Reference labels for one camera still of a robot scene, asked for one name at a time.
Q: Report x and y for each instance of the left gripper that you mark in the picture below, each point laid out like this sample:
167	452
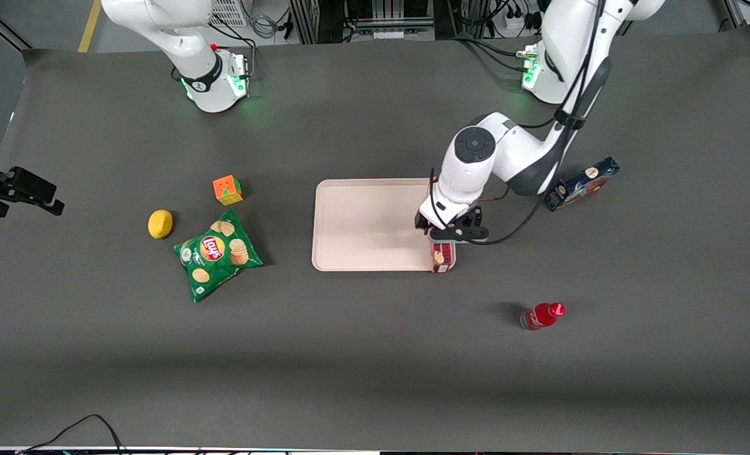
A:
423	222

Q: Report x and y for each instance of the red tartan cookie box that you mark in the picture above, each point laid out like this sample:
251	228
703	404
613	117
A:
441	258

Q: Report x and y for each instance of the pale pink plastic tray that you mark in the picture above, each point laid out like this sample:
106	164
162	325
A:
362	224

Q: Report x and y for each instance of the dark blue cookie box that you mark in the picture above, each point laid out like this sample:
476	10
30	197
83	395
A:
586	182

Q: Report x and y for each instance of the white vented box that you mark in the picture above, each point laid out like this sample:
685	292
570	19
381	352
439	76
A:
230	11

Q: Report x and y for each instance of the yellow lemon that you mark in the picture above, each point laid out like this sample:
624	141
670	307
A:
160	224

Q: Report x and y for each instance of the dark grey table cover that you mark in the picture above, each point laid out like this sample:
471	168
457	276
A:
374	354

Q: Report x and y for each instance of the red soda bottle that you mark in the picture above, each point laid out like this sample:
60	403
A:
539	316

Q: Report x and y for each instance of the green chips bag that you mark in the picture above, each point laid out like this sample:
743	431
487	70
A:
213	249

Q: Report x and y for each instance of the orange and green puzzle cube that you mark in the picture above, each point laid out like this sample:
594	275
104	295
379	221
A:
227	189

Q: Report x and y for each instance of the white power strip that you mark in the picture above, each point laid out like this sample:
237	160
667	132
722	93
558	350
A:
519	20

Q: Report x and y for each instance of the aluminium frame rack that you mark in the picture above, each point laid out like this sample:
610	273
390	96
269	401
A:
374	16

